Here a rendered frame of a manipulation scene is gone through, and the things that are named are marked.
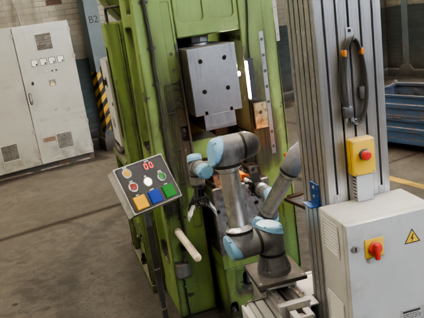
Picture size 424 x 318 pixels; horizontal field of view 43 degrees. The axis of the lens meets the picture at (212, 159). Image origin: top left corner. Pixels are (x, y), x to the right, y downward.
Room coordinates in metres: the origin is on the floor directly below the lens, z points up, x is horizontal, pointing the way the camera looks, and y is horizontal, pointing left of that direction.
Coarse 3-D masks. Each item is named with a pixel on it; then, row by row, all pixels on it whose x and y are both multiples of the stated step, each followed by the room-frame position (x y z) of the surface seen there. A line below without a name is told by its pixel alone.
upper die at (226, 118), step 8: (224, 112) 3.24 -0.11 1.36; (232, 112) 3.26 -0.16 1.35; (192, 120) 3.47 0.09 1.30; (200, 120) 3.30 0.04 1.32; (208, 120) 3.21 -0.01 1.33; (216, 120) 3.23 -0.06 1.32; (224, 120) 3.24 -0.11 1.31; (232, 120) 3.25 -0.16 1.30; (208, 128) 3.21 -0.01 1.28; (216, 128) 3.22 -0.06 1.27
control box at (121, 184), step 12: (156, 156) 3.07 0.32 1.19; (120, 168) 2.90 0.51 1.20; (132, 168) 2.94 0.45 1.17; (144, 168) 2.98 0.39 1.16; (156, 168) 3.02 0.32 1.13; (120, 180) 2.86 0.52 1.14; (132, 180) 2.89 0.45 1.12; (156, 180) 2.97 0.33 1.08; (168, 180) 3.01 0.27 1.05; (120, 192) 2.85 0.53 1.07; (132, 192) 2.85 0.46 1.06; (144, 192) 2.88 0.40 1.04; (180, 192) 3.00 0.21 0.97; (132, 204) 2.80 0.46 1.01; (156, 204) 2.87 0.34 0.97; (132, 216) 2.79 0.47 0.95
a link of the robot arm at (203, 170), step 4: (196, 160) 2.58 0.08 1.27; (200, 160) 2.57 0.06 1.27; (208, 160) 2.55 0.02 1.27; (192, 164) 2.57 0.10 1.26; (196, 164) 2.54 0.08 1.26; (200, 164) 2.51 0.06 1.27; (204, 164) 2.49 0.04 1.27; (208, 164) 2.51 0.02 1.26; (192, 168) 2.55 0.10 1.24; (196, 168) 2.51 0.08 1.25; (200, 168) 2.48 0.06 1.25; (204, 168) 2.48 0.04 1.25; (208, 168) 2.48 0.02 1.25; (212, 168) 2.49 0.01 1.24; (196, 172) 2.50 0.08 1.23; (200, 172) 2.47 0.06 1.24; (204, 172) 2.48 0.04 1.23; (208, 172) 2.48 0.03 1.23; (212, 172) 2.49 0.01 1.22; (216, 172) 2.52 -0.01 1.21; (200, 176) 2.48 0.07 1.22; (204, 176) 2.48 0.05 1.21; (208, 176) 2.48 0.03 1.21
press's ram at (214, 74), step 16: (192, 48) 3.25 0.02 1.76; (208, 48) 3.23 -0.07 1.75; (224, 48) 3.26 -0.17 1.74; (192, 64) 3.20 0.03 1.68; (208, 64) 3.23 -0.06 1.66; (224, 64) 3.25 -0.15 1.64; (192, 80) 3.20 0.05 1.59; (208, 80) 3.22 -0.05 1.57; (224, 80) 3.25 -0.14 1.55; (192, 96) 3.19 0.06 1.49; (208, 96) 3.22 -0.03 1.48; (224, 96) 3.25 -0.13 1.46; (240, 96) 3.27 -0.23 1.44; (192, 112) 3.25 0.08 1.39; (208, 112) 3.21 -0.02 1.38
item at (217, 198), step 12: (264, 180) 3.23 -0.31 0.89; (204, 192) 3.31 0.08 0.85; (216, 192) 3.15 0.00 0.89; (216, 204) 3.14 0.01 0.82; (252, 204) 3.21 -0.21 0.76; (204, 216) 3.53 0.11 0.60; (216, 216) 3.14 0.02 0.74; (252, 216) 3.20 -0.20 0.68; (216, 228) 3.16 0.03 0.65; (216, 240) 3.26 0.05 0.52
